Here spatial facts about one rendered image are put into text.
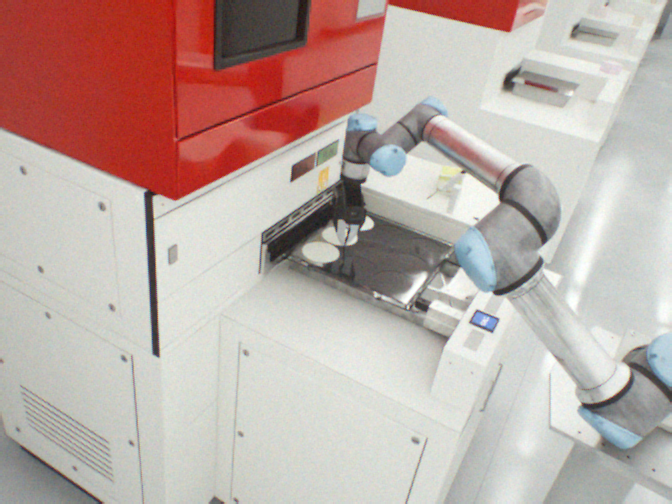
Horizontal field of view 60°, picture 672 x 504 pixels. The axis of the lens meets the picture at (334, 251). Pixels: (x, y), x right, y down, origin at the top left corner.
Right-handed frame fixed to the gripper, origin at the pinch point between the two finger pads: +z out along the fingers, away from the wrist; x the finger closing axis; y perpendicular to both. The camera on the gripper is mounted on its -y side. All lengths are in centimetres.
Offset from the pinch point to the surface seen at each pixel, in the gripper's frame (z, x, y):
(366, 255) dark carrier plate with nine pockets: 1.4, -5.3, -4.1
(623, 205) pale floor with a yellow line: 91, -273, 194
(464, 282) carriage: 3.3, -30.6, -14.7
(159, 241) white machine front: -21, 47, -32
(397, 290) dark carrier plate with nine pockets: 1.4, -9.4, -20.0
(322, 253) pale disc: 1.3, 6.8, -3.1
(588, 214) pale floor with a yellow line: 91, -233, 180
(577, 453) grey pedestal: 30, -53, -52
